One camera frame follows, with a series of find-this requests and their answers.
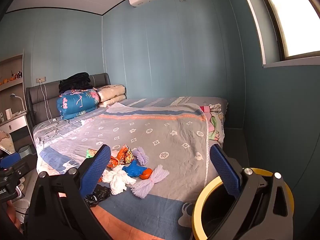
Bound cream folded quilt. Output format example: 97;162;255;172
96;85;126;102
99;94;127;108

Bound orange patterned snack packet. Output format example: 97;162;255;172
116;144;135;166

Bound brown framed window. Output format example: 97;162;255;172
236;0;320;68

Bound blue plastic bag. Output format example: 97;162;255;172
122;160;148;178

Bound wooden shelf desk unit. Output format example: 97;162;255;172
0;50;30;140

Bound black bin with yellow rim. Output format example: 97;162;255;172
191;167;294;240

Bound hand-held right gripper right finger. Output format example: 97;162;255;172
207;144;294;240

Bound black plastic bag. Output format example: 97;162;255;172
84;184;112;207

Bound blue flamingo print quilt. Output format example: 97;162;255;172
56;88;99;120

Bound black folded blanket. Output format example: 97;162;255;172
59;72;94;93

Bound grey padded bed headboard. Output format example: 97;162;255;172
26;73;111;130

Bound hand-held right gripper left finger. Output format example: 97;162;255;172
26;144;113;240

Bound small shelf ornaments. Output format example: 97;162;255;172
0;70;23;85

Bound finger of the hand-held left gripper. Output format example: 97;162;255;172
0;152;21;169

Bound orange red snack wrapper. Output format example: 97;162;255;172
107;155;121;168

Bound orange plastic bag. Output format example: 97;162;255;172
139;167;153;180

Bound striped bed sheet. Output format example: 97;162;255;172
32;96;228;145

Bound white charger cable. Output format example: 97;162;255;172
37;81;83;140

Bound grey flower pattern blanket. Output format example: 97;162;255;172
34;102;213;240

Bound white desk lamp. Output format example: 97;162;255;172
10;94;27;112

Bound bear print cushion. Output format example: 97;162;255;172
0;130;15;154

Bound pink green printed cloth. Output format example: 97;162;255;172
200;104;225;144

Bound long pale purple tassel bundle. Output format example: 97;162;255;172
131;165;170;199

